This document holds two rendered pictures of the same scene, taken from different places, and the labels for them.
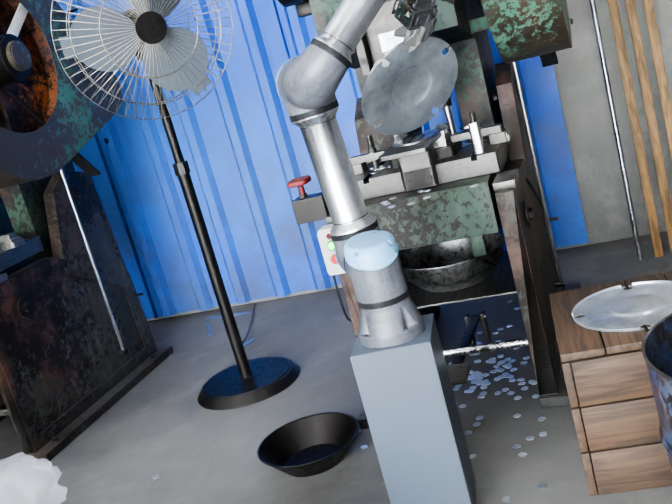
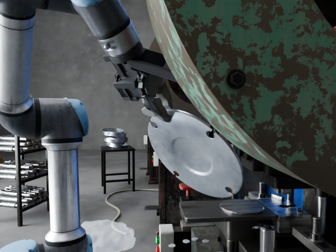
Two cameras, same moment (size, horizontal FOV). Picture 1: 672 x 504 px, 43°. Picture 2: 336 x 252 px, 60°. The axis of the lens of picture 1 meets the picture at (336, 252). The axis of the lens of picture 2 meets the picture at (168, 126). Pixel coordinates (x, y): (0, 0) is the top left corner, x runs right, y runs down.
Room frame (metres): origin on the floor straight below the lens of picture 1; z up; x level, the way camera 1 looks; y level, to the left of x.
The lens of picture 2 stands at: (1.89, -0.96, 1.07)
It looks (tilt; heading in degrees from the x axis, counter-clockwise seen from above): 4 degrees down; 66
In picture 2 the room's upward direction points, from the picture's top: straight up
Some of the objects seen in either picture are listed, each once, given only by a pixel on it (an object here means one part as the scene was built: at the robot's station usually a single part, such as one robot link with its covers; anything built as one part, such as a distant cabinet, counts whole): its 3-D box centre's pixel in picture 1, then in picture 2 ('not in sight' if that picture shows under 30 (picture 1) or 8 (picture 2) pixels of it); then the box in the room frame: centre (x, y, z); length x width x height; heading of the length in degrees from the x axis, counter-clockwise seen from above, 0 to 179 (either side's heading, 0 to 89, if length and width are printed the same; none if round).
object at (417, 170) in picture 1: (415, 165); (224, 229); (2.37, -0.28, 0.72); 0.25 x 0.14 x 0.14; 161
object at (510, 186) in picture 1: (535, 209); not in sight; (2.58, -0.64, 0.45); 0.92 x 0.12 x 0.90; 161
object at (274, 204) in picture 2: (422, 140); (282, 213); (2.53, -0.34, 0.76); 0.15 x 0.09 x 0.05; 71
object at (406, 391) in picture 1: (416, 422); not in sight; (1.82, -0.08, 0.23); 0.18 x 0.18 x 0.45; 77
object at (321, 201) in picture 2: (448, 115); (321, 206); (2.57, -0.44, 0.81); 0.02 x 0.02 x 0.14
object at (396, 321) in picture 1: (387, 313); not in sight; (1.82, -0.08, 0.50); 0.15 x 0.15 x 0.10
